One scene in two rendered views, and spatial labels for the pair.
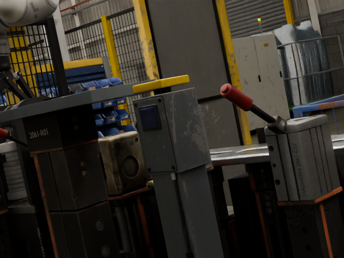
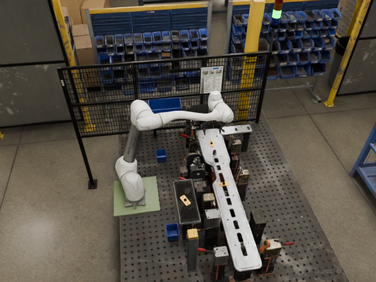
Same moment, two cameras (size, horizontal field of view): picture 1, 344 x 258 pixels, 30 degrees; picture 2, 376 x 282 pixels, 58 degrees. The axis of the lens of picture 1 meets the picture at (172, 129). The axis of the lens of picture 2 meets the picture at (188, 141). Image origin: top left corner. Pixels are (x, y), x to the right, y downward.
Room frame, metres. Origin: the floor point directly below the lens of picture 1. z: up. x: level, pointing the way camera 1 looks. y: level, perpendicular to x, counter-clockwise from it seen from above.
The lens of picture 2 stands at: (-0.05, -0.68, 3.09)
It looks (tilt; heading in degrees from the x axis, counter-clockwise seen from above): 43 degrees down; 36
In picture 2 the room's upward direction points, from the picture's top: straight up
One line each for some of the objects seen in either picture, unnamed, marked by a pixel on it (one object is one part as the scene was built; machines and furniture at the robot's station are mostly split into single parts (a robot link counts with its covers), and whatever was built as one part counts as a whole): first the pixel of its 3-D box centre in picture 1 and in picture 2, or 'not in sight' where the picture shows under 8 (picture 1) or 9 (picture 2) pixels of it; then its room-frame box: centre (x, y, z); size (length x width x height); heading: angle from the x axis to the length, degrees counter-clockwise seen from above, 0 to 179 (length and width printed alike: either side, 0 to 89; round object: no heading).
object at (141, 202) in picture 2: not in sight; (135, 197); (1.12, 0.75, 0.74); 0.22 x 0.18 x 0.06; 41
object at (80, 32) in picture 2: not in sight; (74, 43); (2.87, 3.68, 0.52); 1.21 x 0.81 x 1.05; 50
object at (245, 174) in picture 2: not in sight; (241, 186); (1.68, 0.04, 0.87); 0.12 x 0.09 x 0.35; 136
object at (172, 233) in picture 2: not in sight; (172, 232); (1.05, 0.28, 0.74); 0.11 x 0.10 x 0.09; 46
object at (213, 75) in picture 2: not in sight; (211, 79); (2.29, 0.78, 1.30); 0.23 x 0.02 x 0.31; 136
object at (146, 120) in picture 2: not in sight; (147, 122); (1.34, 0.72, 1.45); 0.18 x 0.14 x 0.13; 153
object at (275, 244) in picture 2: not in sight; (268, 257); (1.23, -0.43, 0.88); 0.15 x 0.11 x 0.36; 136
